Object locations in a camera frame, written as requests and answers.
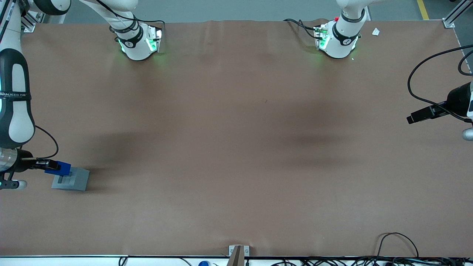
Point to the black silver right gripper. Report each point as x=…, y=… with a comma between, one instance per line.
x=23, y=164

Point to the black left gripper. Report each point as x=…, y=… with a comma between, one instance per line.
x=456, y=100

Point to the blue plastic part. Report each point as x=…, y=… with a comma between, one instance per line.
x=61, y=169

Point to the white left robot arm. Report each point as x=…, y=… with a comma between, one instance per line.
x=342, y=33

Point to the gray plastic base block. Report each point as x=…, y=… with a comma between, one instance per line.
x=75, y=181

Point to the small white paper scrap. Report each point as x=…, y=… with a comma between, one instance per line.
x=375, y=32

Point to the blue round cap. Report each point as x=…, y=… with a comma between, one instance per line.
x=203, y=263

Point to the brown table cover sheet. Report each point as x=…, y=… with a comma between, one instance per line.
x=236, y=147

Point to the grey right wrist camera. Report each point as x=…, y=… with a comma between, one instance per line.
x=13, y=184

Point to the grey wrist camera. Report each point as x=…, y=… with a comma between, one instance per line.
x=468, y=133
x=13, y=184

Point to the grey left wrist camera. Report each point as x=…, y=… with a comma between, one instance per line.
x=468, y=133

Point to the aluminium frame post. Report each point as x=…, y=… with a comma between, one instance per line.
x=31, y=20
x=456, y=14

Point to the grey metal table bracket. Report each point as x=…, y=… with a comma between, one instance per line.
x=238, y=255

